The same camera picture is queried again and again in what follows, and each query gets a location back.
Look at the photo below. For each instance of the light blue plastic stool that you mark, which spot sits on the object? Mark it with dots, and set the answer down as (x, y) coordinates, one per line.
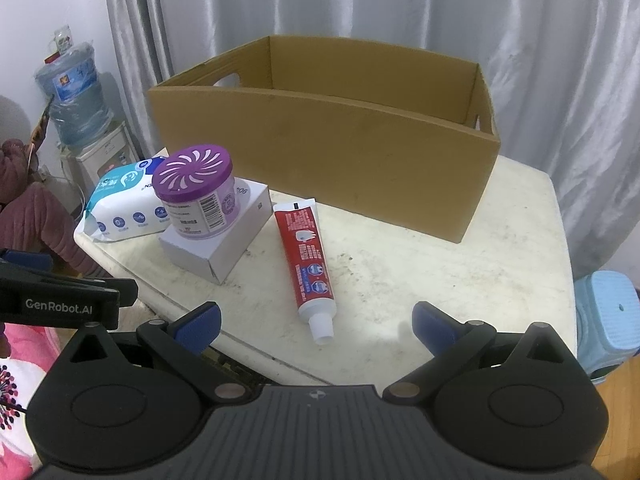
(605, 320)

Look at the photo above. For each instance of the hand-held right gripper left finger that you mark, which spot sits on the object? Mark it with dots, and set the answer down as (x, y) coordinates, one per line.
(200, 325)

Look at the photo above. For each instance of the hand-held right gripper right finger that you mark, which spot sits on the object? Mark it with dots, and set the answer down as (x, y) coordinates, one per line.
(432, 325)

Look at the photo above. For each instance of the purple lid air freshener jar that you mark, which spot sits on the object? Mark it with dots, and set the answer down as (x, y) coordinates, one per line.
(192, 170)

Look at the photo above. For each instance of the phone with orange case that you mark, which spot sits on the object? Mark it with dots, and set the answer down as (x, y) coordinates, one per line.
(40, 130)

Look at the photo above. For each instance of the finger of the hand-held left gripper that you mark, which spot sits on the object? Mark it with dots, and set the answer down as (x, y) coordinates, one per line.
(25, 260)

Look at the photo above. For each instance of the brown cardboard box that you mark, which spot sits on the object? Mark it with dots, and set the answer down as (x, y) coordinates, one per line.
(325, 160)

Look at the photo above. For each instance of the grey curtain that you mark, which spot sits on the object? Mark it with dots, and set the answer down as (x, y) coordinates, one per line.
(350, 0)

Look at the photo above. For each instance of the white water dispenser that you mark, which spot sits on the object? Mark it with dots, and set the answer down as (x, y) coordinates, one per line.
(100, 160)

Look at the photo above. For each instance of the blue white wet wipes pack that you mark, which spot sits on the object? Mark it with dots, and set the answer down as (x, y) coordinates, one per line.
(120, 200)

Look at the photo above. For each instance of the pink floral blanket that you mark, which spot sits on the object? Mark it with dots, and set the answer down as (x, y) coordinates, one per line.
(20, 360)

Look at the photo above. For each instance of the red toothpaste tube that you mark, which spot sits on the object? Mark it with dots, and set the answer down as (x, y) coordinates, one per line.
(305, 255)

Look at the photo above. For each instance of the small white carton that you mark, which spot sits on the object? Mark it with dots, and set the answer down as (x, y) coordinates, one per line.
(200, 260)

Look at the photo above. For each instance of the blue water jug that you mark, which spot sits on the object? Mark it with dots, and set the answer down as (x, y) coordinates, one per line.
(75, 95)

